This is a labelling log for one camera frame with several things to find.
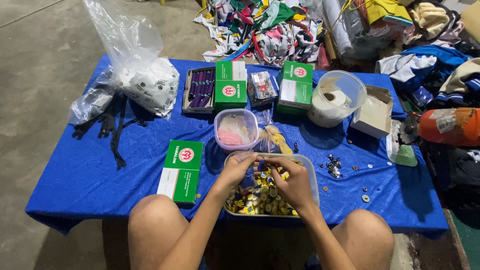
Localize person's right hand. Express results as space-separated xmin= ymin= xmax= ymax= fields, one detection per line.
xmin=262 ymin=156 xmax=315 ymax=213

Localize round clear plastic tub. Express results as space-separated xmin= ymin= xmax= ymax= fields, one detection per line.
xmin=307 ymin=70 xmax=368 ymax=128

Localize green and clear plastic tray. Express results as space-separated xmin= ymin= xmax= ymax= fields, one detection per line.
xmin=386 ymin=119 xmax=419 ymax=168

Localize clear bag of yellow items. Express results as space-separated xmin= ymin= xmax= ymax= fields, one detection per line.
xmin=258 ymin=110 xmax=293 ymax=155

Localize large clear bag white labels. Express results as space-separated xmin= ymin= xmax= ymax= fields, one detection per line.
xmin=82 ymin=0 xmax=181 ymax=121

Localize orange fabric cutting machine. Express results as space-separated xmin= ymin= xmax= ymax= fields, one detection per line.
xmin=397 ymin=107 xmax=480 ymax=148

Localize person's left hand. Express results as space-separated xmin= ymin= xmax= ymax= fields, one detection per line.
xmin=215 ymin=152 xmax=260 ymax=193

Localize white tape roll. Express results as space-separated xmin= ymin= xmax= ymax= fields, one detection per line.
xmin=310 ymin=89 xmax=353 ymax=122

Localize person's left leg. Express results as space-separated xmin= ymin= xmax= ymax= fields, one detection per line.
xmin=127 ymin=194 xmax=193 ymax=270

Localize open white cardboard box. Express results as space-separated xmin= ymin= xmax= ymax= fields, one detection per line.
xmin=350 ymin=85 xmax=394 ymax=140

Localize open carton of purple spools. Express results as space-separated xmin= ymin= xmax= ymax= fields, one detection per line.
xmin=182 ymin=66 xmax=217 ymax=115

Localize square clear tub pink contents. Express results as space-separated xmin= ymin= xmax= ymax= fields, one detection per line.
xmin=213 ymin=108 xmax=260 ymax=153

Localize clear packet of silver items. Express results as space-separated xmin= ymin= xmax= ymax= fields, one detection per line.
xmin=247 ymin=70 xmax=279 ymax=108

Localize green and white thread box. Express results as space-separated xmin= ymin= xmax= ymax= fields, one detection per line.
xmin=214 ymin=60 xmax=248 ymax=113
xmin=276 ymin=60 xmax=314 ymax=115
xmin=156 ymin=140 xmax=205 ymax=205

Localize small bag of blue buttons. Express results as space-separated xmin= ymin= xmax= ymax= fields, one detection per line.
xmin=239 ymin=159 xmax=265 ymax=190

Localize pile of metal zipper sliders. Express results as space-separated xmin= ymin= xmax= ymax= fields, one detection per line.
xmin=320 ymin=153 xmax=344 ymax=180

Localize person's leg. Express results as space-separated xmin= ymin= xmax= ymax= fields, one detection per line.
xmin=127 ymin=194 xmax=193 ymax=270
xmin=330 ymin=209 xmax=395 ymax=270

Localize pile of mixed yellow buttons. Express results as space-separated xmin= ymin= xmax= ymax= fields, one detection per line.
xmin=226 ymin=160 xmax=305 ymax=216

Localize heap of clothes and fabric rolls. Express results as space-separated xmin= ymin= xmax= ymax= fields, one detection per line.
xmin=320 ymin=0 xmax=480 ymax=110

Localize person's right leg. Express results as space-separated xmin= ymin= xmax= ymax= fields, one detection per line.
xmin=330 ymin=209 xmax=395 ymax=270

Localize small clear bag black items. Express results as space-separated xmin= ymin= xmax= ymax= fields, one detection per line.
xmin=68 ymin=67 xmax=118 ymax=125

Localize clear rectangular plastic tub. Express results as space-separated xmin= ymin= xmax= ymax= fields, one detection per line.
xmin=223 ymin=151 xmax=320 ymax=218

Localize blue tablecloth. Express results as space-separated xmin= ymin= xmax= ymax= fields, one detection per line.
xmin=25 ymin=54 xmax=449 ymax=236

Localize bundle of black zippers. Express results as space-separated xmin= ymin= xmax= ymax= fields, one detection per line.
xmin=71 ymin=92 xmax=149 ymax=172

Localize heap of colourful fabric scraps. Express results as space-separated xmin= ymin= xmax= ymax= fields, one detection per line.
xmin=193 ymin=0 xmax=328 ymax=67

